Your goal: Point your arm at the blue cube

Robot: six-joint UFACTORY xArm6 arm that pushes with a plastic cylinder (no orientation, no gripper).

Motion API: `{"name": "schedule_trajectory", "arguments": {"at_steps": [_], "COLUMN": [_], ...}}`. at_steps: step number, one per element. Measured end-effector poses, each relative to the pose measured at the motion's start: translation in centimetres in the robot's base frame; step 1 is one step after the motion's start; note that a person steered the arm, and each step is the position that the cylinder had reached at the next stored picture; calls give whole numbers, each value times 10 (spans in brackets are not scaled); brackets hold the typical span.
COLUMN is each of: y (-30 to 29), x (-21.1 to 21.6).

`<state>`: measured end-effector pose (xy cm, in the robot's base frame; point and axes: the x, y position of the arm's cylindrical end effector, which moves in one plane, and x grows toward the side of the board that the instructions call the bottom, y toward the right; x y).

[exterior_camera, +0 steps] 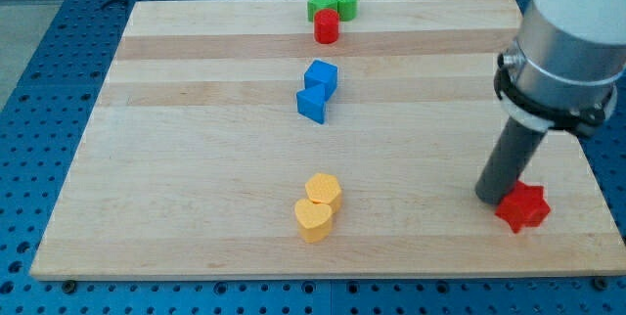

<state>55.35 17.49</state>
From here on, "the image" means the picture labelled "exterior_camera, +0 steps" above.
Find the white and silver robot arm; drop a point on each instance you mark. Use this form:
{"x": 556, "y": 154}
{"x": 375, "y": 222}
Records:
{"x": 560, "y": 71}

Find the blue cube block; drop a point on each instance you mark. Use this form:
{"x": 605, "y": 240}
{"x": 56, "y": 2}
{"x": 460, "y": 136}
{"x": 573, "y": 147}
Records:
{"x": 322, "y": 73}

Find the blue triangle block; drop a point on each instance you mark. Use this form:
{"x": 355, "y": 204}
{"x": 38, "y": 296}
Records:
{"x": 311, "y": 103}

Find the yellow hexagon block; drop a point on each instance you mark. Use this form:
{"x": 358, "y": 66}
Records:
{"x": 324, "y": 188}

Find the yellow heart block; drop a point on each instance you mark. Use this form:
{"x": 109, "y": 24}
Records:
{"x": 314, "y": 220}

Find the red cylinder block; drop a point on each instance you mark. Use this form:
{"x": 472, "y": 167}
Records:
{"x": 326, "y": 26}

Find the wooden board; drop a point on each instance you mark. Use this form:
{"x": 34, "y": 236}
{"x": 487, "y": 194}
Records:
{"x": 194, "y": 156}

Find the green star block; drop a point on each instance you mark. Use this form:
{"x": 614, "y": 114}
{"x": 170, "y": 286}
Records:
{"x": 314, "y": 6}

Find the green cylinder block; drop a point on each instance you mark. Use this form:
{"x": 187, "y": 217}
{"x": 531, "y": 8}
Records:
{"x": 347, "y": 9}

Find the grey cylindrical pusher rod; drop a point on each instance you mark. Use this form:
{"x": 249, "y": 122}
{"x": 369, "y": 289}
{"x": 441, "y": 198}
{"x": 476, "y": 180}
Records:
{"x": 511, "y": 154}

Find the red star block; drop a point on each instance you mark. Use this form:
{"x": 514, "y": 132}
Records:
{"x": 524, "y": 206}

